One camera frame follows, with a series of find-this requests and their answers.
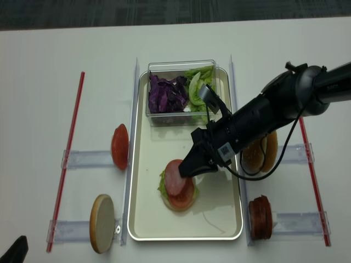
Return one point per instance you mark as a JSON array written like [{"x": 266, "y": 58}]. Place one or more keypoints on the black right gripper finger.
[
  {"x": 195, "y": 170},
  {"x": 196, "y": 156}
]

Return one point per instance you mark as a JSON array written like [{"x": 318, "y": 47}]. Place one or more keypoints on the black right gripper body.
[{"x": 216, "y": 140}]

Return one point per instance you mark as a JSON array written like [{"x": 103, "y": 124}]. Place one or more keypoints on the pink meat slice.
[{"x": 174, "y": 183}]

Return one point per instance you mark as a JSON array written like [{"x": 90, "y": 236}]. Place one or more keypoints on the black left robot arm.
[{"x": 17, "y": 252}]

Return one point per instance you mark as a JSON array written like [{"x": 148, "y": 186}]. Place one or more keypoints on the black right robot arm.
[{"x": 300, "y": 91}]

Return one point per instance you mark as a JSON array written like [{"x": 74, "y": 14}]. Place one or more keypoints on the lower tomato slice on bun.
[{"x": 185, "y": 197}]

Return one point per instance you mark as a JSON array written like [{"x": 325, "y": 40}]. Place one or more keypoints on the lettuce leaf on bun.
[{"x": 164, "y": 192}]

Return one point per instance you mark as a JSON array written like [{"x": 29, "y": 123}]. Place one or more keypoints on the stack of meat slices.
[{"x": 261, "y": 219}]

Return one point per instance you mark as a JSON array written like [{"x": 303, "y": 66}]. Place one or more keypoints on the green lettuce leaves in container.
[{"x": 195, "y": 79}]

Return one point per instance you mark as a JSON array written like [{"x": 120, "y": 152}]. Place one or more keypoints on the upright tomato slices left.
[{"x": 120, "y": 147}]

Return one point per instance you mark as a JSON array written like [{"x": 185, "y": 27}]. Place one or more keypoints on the sesame bun top front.
[{"x": 253, "y": 156}]

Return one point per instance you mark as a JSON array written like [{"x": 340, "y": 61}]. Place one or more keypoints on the sesame bun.
[
  {"x": 271, "y": 152},
  {"x": 253, "y": 156}
]

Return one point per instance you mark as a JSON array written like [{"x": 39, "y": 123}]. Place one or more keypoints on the white rectangular metal tray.
[{"x": 216, "y": 213}]

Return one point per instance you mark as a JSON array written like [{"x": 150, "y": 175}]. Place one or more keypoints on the sesame bun top rear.
[{"x": 271, "y": 152}]

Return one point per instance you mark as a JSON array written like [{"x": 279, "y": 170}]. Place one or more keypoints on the clear plastic salad container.
[{"x": 169, "y": 71}]

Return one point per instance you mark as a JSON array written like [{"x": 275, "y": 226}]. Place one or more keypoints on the purple cabbage leaves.
[{"x": 167, "y": 96}]

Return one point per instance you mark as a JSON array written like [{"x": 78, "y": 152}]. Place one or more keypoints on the upper right clear holder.
[{"x": 298, "y": 154}]

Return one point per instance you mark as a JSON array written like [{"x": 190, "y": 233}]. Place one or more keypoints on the clear holder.
[
  {"x": 298, "y": 154},
  {"x": 63, "y": 231},
  {"x": 310, "y": 226},
  {"x": 86, "y": 159}
]

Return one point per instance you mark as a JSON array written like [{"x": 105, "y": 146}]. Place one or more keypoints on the lower right clear holder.
[{"x": 310, "y": 226}]

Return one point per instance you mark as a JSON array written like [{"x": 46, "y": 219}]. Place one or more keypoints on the upright bun half left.
[{"x": 102, "y": 223}]

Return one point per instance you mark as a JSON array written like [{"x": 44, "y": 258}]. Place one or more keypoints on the upper left clear holder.
[{"x": 86, "y": 159}]

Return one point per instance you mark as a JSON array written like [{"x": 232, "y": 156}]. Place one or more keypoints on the right red rod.
[{"x": 315, "y": 186}]

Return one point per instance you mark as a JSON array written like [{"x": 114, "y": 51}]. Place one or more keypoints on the red rod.
[
  {"x": 52, "y": 225},
  {"x": 315, "y": 186}
]

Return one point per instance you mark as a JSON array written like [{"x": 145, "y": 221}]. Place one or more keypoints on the left red rod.
[{"x": 52, "y": 225}]

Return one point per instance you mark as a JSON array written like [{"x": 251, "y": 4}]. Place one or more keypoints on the lower left clear holder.
[{"x": 63, "y": 231}]

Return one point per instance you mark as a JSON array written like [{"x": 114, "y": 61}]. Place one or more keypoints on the left clear vertical rail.
[{"x": 129, "y": 153}]

